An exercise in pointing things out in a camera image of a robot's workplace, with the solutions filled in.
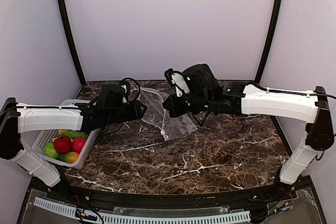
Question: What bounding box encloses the clear zip top bag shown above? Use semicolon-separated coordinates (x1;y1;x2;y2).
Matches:
138;88;197;141

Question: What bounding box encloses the red toy fruit front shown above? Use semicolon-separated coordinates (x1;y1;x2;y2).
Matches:
72;137;87;153

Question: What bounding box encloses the green orange toy mango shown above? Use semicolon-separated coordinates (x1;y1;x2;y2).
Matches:
58;152;79;164

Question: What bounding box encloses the red toy tomato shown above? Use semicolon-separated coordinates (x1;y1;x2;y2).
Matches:
54;136;72;154

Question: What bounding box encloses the white plastic basket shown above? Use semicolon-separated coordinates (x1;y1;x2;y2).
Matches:
31;99;100;170

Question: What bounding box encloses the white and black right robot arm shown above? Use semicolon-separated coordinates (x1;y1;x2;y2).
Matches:
163;64;335;185

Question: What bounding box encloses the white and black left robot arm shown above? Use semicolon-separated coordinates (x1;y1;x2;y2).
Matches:
1;83;147;187

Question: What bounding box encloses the yellow toy lemon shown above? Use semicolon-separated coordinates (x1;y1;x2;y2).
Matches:
58;130;68;135

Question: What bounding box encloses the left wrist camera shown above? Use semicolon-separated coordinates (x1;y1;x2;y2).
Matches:
119;77;141;103

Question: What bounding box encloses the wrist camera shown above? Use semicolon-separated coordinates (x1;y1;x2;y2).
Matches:
119;77;141;103
164;68;190;97

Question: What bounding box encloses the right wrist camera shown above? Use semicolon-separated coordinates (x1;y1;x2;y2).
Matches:
164;68;190;97

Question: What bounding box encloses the white slotted cable duct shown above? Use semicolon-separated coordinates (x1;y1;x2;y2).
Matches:
33;197;251;223

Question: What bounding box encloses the black front rail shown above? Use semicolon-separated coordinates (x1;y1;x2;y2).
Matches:
38;164;311;209

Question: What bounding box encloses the black left frame post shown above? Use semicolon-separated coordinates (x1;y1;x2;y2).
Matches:
57;0;86;87

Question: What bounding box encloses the black frame post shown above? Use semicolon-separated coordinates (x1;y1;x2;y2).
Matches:
254;0;282;83
57;0;86;87

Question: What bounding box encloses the black right frame post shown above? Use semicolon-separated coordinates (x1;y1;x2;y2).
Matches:
254;0;282;83

